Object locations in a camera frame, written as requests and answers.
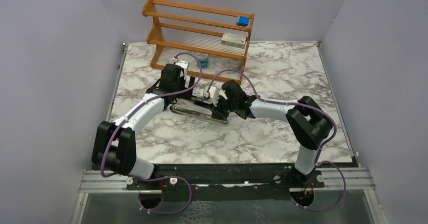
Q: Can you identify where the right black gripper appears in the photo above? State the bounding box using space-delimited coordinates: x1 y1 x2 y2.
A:
208 94 237 121

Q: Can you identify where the silver chrome stapler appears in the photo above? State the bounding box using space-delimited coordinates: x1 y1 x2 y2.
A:
169 105 229 126

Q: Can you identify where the black stapler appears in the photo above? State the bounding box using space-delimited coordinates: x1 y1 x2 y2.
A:
191 95 213 109

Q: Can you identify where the small red staples box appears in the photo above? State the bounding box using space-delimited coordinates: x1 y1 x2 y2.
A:
243 88 254 95

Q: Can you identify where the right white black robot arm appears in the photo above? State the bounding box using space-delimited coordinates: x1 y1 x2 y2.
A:
203 80 336 187

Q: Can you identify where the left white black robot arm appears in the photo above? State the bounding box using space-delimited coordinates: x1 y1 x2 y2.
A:
91 60 198 189

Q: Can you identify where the white green staples carton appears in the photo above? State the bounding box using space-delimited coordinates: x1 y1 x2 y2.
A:
221 33 247 49

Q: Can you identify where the blue white plastic jar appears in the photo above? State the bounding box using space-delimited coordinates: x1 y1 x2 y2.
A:
196 52 209 68

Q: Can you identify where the clear plastic jar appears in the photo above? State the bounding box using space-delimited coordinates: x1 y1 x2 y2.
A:
230 59 242 70

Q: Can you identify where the orange wooden shelf rack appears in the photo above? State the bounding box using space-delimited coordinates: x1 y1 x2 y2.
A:
142 0 255 72

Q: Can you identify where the blue box on shelf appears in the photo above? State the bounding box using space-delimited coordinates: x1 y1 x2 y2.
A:
235 16 250 27

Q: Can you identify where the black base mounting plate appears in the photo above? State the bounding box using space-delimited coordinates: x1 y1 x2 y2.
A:
126 163 325 201

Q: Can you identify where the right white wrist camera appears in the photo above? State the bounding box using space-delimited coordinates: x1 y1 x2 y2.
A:
203 86 225 106

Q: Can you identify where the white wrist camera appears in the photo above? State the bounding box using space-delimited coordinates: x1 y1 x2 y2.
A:
173 57 189 77
203 86 225 106

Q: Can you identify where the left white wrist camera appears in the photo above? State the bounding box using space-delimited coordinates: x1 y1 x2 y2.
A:
173 57 189 77

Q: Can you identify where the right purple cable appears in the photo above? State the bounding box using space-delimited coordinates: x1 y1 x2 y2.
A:
205 69 348 213

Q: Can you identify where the aluminium frame rail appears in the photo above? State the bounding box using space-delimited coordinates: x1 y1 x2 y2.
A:
72 163 386 223

